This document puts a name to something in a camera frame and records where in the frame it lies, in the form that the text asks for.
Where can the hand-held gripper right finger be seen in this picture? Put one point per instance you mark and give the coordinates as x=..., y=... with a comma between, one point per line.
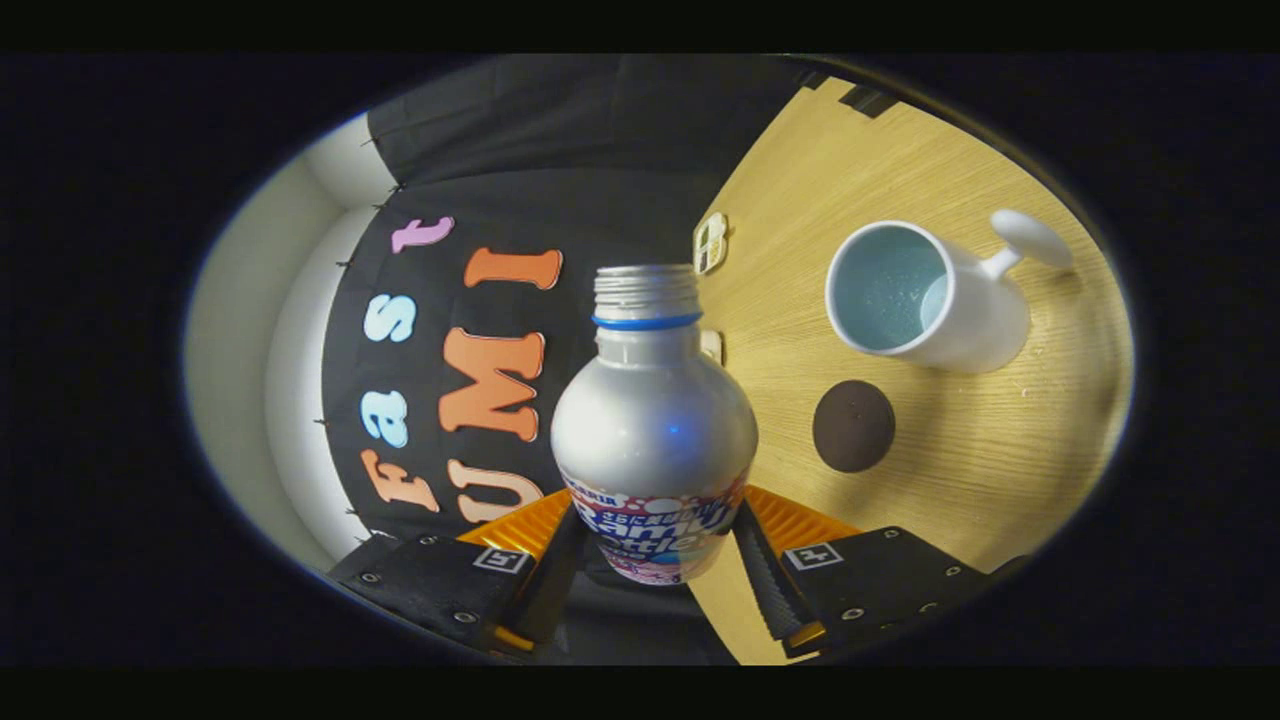
x=765, y=590

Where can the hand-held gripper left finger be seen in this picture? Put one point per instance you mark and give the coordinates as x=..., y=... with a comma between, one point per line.
x=548, y=600

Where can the dark brown round coaster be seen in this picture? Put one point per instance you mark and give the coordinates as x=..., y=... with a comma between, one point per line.
x=853, y=427

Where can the silver juice bottle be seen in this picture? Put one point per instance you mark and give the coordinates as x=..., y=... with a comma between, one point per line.
x=650, y=430

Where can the white cup with blue inside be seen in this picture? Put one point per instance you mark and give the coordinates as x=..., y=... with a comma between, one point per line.
x=985, y=320

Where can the white toaster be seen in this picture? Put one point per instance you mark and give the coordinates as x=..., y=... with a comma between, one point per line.
x=712, y=347

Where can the wooden table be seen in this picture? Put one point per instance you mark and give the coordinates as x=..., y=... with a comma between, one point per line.
x=1000, y=450

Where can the white divided snack tray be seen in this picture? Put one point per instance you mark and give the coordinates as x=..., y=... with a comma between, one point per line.
x=710, y=243

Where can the black table clamp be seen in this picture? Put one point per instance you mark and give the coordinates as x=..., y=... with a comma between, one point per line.
x=868, y=100
x=815, y=78

